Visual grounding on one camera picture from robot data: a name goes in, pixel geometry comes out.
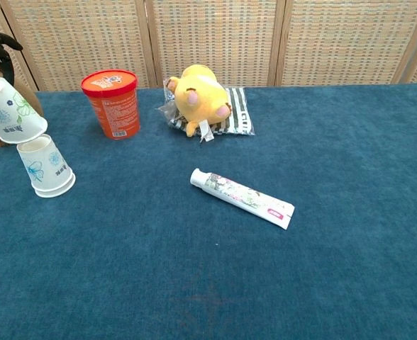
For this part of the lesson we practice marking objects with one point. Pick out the white cup green flower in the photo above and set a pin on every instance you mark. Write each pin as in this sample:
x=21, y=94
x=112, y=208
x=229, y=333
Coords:
x=13, y=113

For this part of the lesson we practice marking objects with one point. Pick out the white cup blue flower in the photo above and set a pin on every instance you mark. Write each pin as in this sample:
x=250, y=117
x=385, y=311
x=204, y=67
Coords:
x=59, y=193
x=43, y=164

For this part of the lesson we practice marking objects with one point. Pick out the brown capybara plush toy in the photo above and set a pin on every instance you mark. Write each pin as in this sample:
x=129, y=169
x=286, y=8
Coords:
x=33, y=97

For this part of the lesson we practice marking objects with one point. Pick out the orange tub with red lid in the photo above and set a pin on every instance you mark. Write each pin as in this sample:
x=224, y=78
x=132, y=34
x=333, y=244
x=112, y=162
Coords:
x=118, y=110

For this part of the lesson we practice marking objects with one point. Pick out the yellow plush toy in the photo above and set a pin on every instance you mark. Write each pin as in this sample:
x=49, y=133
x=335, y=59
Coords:
x=198, y=95

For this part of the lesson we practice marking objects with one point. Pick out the woven wooden folding screen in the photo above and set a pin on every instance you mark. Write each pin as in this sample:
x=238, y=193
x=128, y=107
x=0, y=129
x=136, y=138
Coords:
x=212, y=35

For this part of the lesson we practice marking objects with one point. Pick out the striped plastic-wrapped package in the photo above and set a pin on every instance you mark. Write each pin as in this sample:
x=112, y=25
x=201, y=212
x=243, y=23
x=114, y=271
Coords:
x=239, y=113

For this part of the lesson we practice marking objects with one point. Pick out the white floral toothpaste tube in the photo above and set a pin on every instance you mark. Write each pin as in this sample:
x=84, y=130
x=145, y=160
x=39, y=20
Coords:
x=244, y=198

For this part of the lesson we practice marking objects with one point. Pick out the blue velvet tablecloth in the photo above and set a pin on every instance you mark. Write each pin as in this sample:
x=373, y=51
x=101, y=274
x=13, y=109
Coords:
x=229, y=276

